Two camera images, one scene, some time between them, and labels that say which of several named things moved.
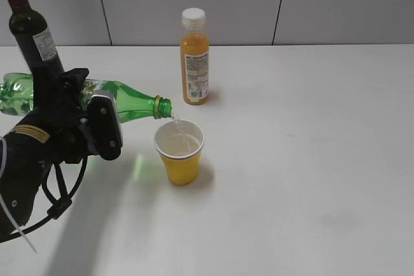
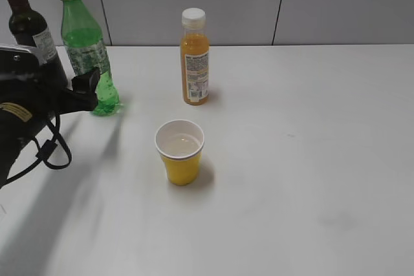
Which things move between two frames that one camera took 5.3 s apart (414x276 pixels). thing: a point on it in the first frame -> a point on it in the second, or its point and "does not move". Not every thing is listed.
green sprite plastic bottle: (17, 91) -> (84, 40)
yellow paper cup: (179, 143) does not move
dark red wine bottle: (30, 28) does not move
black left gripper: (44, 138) -> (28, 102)
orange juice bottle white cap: (195, 57) does not move
